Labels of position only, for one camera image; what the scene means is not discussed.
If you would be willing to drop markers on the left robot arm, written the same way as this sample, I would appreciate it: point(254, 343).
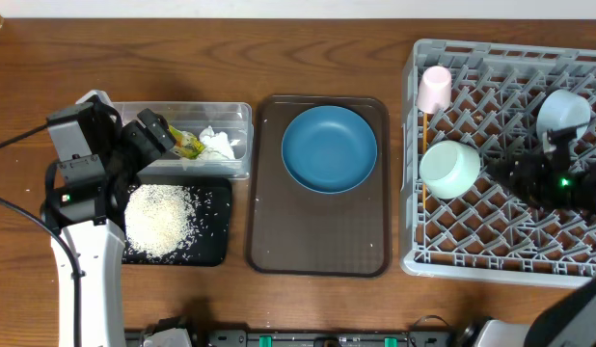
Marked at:
point(87, 189)

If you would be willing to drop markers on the black waste tray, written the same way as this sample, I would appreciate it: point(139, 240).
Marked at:
point(216, 226)

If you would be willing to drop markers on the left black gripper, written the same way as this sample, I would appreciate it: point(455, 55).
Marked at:
point(149, 149)

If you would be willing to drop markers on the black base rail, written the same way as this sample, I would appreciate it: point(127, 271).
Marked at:
point(180, 331)

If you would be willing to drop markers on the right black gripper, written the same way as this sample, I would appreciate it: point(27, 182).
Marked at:
point(526, 177)

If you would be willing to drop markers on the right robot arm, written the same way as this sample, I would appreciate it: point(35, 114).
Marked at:
point(570, 322)

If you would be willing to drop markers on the pink cup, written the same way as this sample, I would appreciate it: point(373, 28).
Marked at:
point(434, 93)

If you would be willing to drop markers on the mint green bowl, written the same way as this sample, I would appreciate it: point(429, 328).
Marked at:
point(449, 169)

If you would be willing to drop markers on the clear plastic waste bin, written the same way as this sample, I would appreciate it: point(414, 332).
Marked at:
point(231, 121)

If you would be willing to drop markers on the yellow green snack wrapper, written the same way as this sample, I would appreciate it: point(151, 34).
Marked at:
point(187, 145)

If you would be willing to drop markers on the dark blue plate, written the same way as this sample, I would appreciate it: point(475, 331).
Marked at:
point(329, 149)

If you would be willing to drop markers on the brown serving tray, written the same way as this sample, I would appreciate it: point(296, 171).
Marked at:
point(295, 230)

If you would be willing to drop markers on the wooden chopstick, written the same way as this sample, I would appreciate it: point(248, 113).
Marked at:
point(424, 150)

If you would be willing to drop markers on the light blue bowl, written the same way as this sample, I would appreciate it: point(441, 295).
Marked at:
point(562, 109)

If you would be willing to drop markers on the white rice pile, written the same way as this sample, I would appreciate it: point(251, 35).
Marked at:
point(158, 219)

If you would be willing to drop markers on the grey dishwasher rack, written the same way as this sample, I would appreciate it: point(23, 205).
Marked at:
point(487, 233)

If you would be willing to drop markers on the white napkin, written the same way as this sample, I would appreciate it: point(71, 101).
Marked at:
point(216, 146)

